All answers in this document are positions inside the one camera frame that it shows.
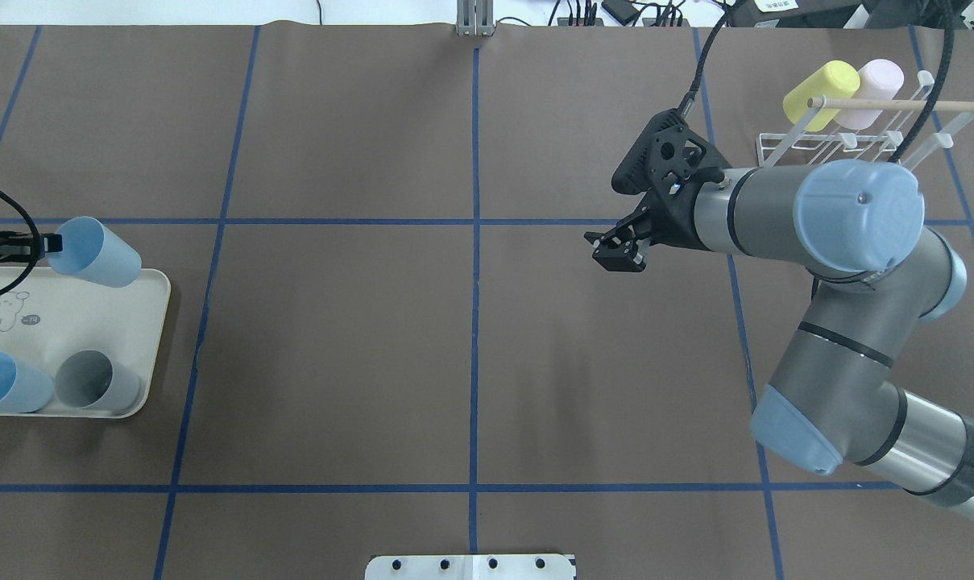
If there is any light blue plastic cup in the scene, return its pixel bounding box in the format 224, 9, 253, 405
48, 216, 142, 288

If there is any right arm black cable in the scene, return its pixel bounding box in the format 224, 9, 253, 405
678, 0, 959, 162

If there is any black power adapter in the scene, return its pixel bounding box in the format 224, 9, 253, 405
601, 0, 640, 27

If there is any yellow plastic cup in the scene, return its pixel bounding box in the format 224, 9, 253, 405
782, 60, 861, 122

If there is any white wire cup rack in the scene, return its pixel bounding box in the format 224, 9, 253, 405
754, 70, 974, 170

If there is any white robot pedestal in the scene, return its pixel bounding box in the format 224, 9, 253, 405
364, 553, 578, 579

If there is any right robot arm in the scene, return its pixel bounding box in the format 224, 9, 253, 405
585, 127, 974, 521

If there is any grey plastic cup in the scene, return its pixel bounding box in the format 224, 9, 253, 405
53, 351, 141, 412

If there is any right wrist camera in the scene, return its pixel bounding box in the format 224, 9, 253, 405
611, 109, 683, 196

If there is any cream serving tray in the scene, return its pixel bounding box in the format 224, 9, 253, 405
0, 267, 172, 420

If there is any pink plastic cup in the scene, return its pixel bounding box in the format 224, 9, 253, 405
834, 59, 904, 131

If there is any aluminium frame post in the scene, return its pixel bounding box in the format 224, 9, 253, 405
456, 0, 496, 37

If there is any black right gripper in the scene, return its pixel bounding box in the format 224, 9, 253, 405
583, 129, 729, 272

